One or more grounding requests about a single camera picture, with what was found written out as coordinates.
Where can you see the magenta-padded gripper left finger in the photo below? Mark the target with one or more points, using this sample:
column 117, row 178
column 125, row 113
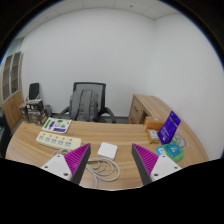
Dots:
column 60, row 165

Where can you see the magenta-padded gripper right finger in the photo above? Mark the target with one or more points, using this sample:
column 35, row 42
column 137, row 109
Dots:
column 163, row 165

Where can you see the white charger block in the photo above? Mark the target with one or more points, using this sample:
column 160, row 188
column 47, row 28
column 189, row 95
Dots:
column 107, row 150

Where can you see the small blue box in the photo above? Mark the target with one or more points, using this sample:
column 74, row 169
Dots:
column 160, row 150

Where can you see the green box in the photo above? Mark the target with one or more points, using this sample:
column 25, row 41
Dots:
column 174, row 151

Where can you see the cream power strip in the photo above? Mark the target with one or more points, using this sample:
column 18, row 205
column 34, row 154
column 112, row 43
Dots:
column 56, row 140

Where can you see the small tan box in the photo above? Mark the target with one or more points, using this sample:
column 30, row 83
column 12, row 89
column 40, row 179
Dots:
column 153, row 136

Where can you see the purple sign stand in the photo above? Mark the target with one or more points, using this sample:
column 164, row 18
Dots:
column 168, row 130

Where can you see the white printed packaging card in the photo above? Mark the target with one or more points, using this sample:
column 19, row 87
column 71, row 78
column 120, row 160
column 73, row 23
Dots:
column 56, row 125

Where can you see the orange box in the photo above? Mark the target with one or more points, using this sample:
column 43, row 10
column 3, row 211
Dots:
column 154, row 123

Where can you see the large dark cardboard box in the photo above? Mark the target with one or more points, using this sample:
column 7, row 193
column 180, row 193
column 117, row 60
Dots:
column 37, row 117

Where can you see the wooden side drawer unit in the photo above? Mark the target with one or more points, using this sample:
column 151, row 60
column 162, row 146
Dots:
column 138, row 108

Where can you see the black sofa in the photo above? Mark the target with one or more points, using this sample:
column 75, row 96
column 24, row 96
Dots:
column 4, row 136

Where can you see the small dark cardboard box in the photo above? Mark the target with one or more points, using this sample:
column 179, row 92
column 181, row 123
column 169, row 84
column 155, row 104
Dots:
column 35, row 106

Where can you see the grey backpack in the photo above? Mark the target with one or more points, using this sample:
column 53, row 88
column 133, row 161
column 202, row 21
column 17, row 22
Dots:
column 84, row 105

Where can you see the brown cardboard box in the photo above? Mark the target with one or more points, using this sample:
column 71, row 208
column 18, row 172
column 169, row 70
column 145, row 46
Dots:
column 23, row 111

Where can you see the wooden glass-door cabinet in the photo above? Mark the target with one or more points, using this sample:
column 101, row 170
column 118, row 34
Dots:
column 11, row 106

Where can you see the black mesh office chair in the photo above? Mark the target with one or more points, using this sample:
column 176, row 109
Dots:
column 89, row 85

